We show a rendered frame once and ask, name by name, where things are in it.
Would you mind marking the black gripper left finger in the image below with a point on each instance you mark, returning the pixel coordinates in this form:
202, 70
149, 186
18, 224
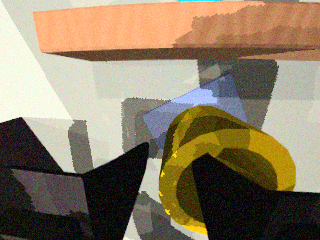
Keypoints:
101, 200

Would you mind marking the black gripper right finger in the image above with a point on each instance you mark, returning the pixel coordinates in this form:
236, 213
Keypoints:
236, 208

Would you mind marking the orange flat bar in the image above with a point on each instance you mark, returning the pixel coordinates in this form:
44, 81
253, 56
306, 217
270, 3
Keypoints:
189, 30

